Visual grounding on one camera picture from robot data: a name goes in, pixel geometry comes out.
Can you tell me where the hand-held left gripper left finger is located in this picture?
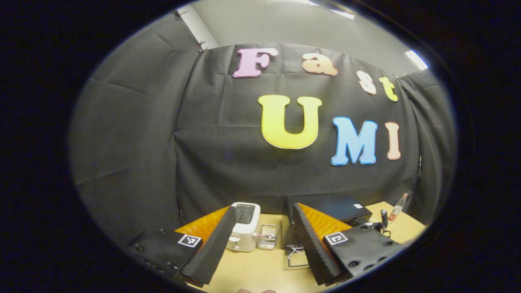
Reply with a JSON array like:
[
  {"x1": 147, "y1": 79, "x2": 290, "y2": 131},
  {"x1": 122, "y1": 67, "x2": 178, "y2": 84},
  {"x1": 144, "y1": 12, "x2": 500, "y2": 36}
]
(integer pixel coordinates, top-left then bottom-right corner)
[{"x1": 125, "y1": 206, "x2": 237, "y2": 286}]

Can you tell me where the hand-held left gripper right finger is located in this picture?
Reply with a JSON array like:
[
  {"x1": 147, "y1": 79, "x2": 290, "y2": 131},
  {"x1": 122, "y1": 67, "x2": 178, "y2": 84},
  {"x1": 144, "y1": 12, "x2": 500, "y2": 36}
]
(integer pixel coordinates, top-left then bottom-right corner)
[{"x1": 292, "y1": 203, "x2": 403, "y2": 286}]

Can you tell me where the black electric oven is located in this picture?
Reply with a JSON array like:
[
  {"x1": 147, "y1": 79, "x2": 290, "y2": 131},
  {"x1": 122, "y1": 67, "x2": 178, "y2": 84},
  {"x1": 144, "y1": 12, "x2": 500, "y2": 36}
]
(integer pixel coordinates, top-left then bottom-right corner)
[{"x1": 284, "y1": 194, "x2": 373, "y2": 268}]

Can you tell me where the clear bottle with red label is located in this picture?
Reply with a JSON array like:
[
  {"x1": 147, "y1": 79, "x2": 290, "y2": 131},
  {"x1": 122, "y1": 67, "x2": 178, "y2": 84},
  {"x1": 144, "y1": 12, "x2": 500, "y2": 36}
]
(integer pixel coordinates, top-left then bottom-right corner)
[{"x1": 387, "y1": 192, "x2": 409, "y2": 222}]

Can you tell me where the white toaster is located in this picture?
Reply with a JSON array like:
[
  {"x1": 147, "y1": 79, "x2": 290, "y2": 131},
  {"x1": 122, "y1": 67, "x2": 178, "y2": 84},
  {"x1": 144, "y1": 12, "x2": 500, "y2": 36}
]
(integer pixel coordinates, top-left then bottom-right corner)
[{"x1": 226, "y1": 202, "x2": 261, "y2": 253}]

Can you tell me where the black backdrop cloth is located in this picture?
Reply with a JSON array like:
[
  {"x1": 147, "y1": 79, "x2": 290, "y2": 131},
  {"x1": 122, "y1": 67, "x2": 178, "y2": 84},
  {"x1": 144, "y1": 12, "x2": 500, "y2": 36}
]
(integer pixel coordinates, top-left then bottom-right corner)
[{"x1": 68, "y1": 12, "x2": 456, "y2": 245}]

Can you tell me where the small metal wire basket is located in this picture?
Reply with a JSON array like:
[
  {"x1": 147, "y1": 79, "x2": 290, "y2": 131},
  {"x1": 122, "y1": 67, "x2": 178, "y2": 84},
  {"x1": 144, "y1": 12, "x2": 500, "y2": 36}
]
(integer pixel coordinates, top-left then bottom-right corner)
[{"x1": 257, "y1": 223, "x2": 280, "y2": 250}]

